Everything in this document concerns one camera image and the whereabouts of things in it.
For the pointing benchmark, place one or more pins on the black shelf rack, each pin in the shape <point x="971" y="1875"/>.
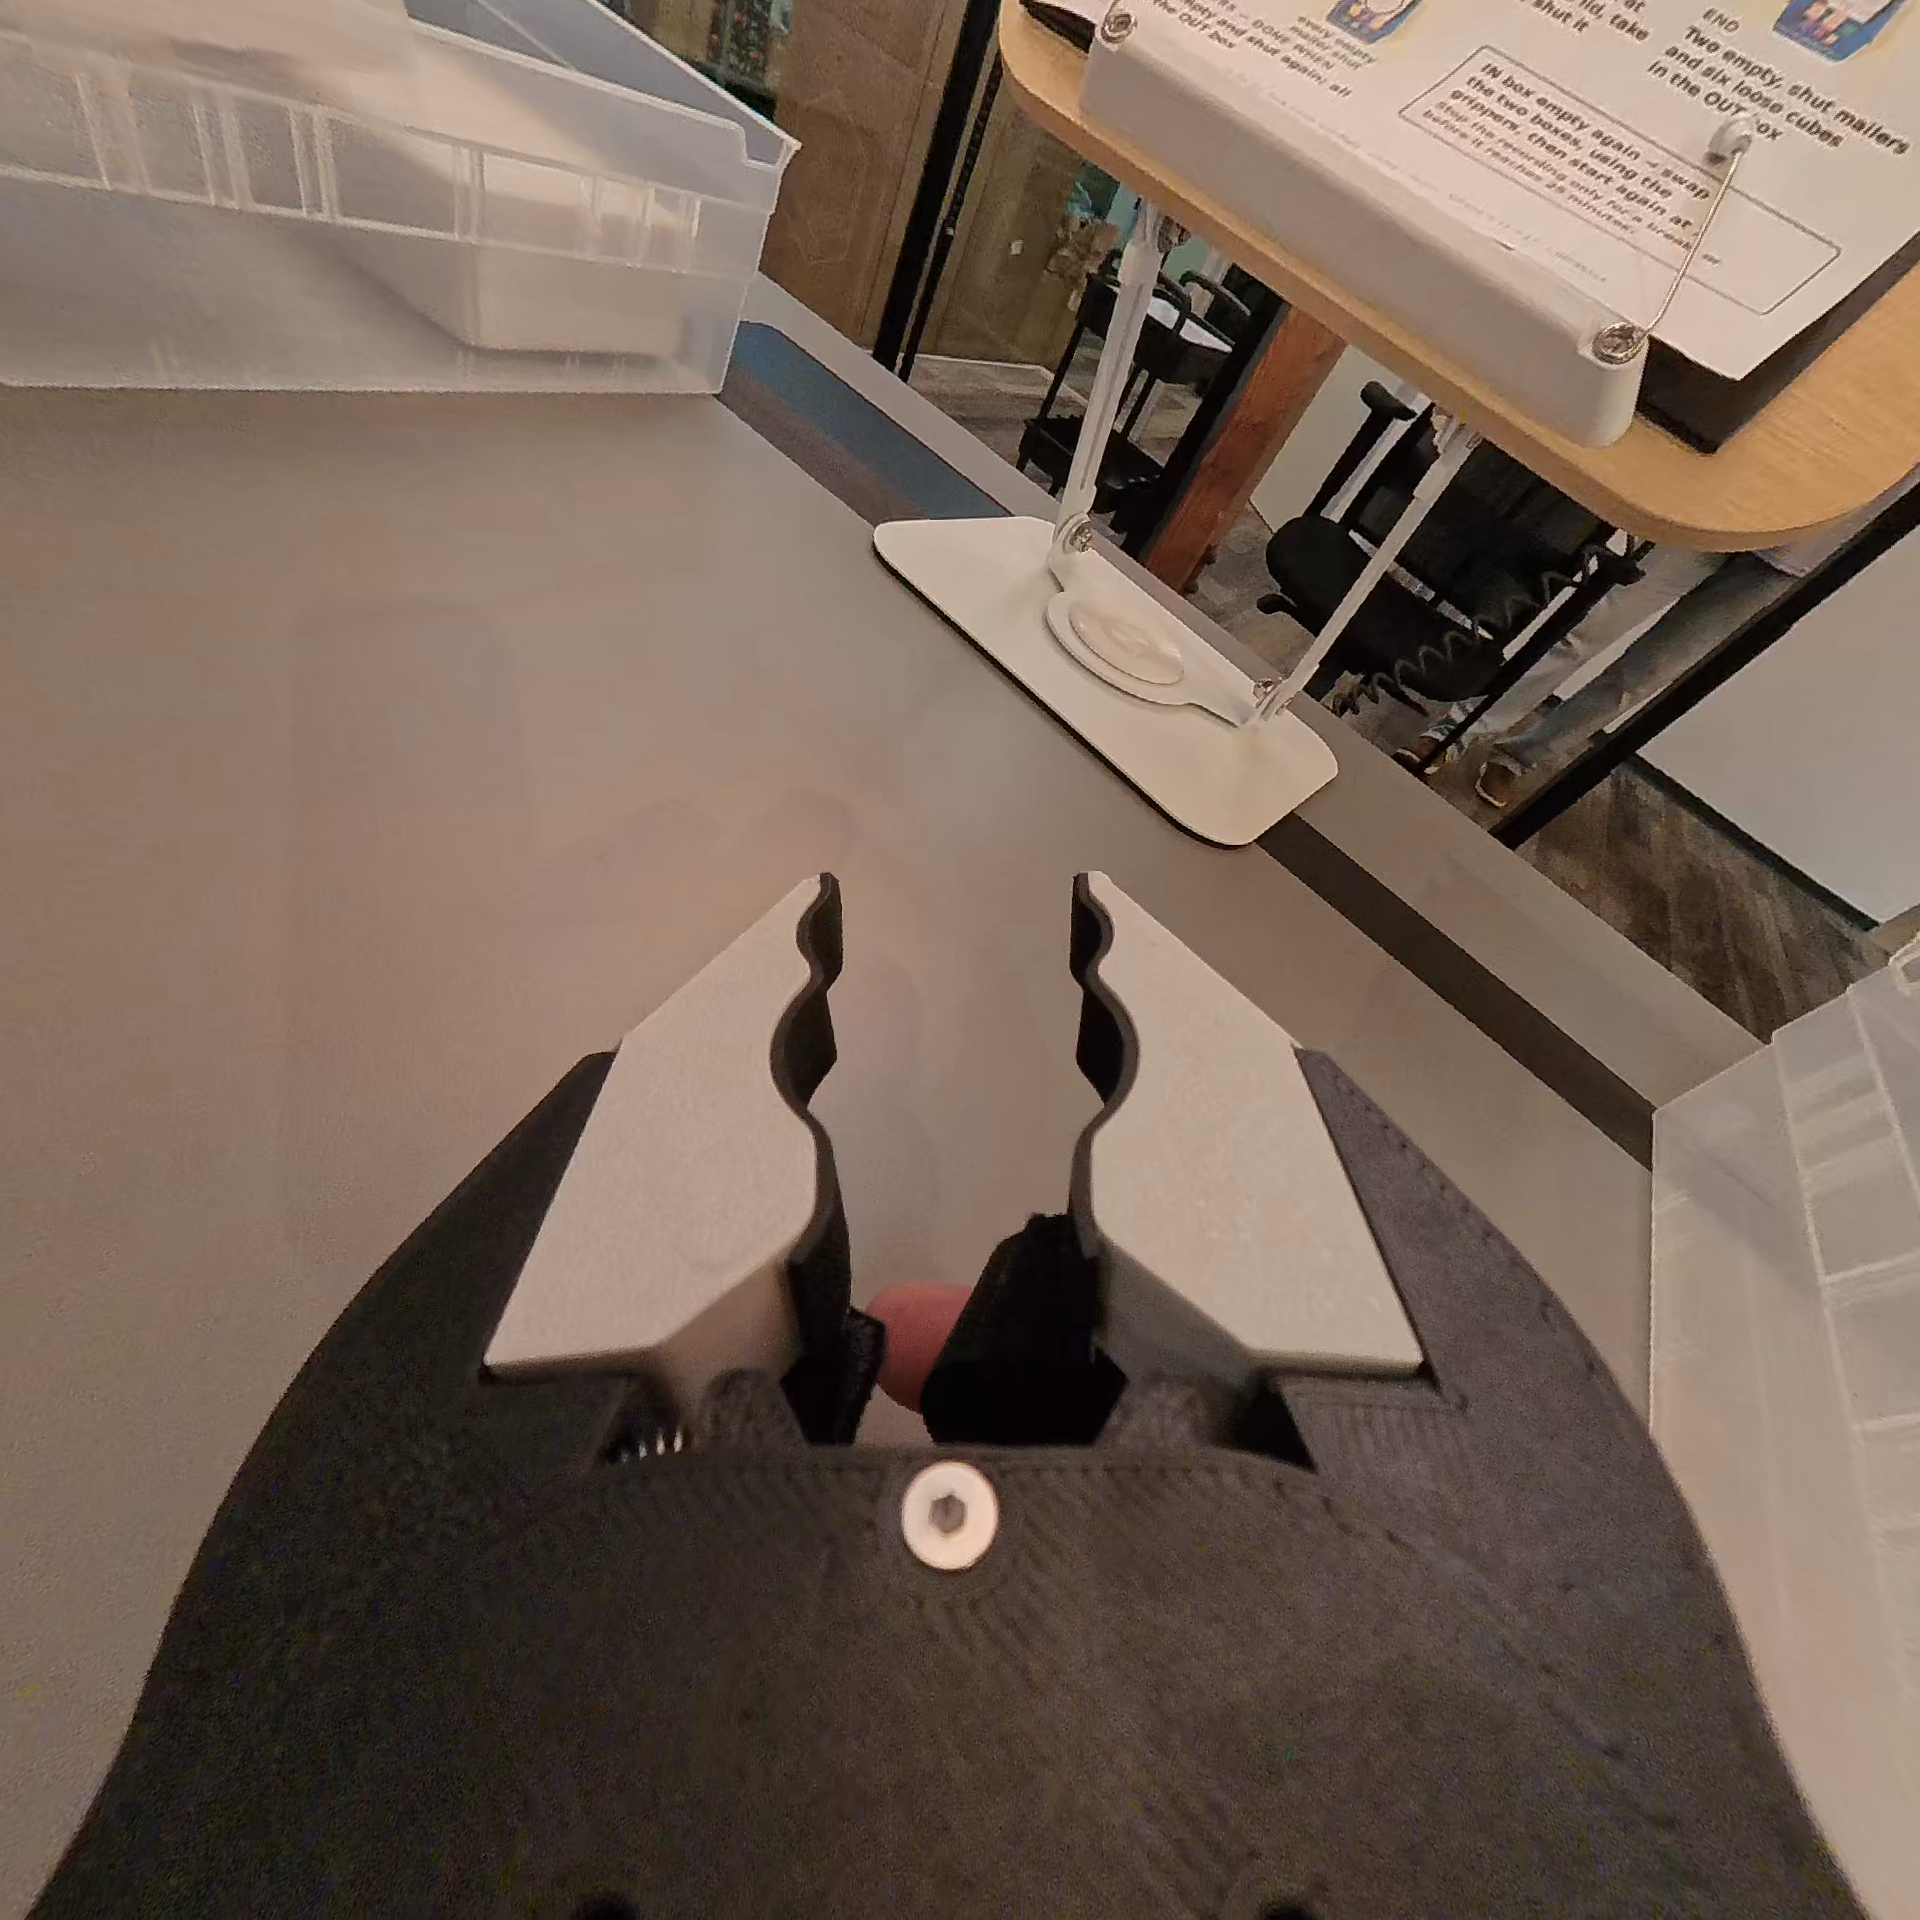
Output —
<point x="1224" y="324"/>

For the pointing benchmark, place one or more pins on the wooden door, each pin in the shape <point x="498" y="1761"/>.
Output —
<point x="1244" y="436"/>

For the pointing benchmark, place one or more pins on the black office chair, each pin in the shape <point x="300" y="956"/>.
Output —
<point x="1319" y="564"/>

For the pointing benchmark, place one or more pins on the clear plastic container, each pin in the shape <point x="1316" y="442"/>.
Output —
<point x="376" y="255"/>
<point x="1799" y="1349"/>

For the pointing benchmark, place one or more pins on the white document stand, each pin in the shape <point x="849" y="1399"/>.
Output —
<point x="1724" y="482"/>

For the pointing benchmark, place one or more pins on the black pole stand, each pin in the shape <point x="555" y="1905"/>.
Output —
<point x="1711" y="661"/>

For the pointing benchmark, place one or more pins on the printed instruction sheet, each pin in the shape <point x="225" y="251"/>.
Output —
<point x="1575" y="150"/>

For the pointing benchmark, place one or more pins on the white document holder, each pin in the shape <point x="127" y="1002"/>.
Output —
<point x="1348" y="242"/>

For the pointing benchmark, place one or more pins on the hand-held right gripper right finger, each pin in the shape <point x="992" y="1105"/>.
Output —
<point x="1244" y="1202"/>

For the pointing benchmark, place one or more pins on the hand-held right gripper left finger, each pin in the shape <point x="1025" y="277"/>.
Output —
<point x="675" y="1202"/>

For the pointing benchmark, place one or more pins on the person's right hand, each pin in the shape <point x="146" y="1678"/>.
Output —
<point x="907" y="1337"/>

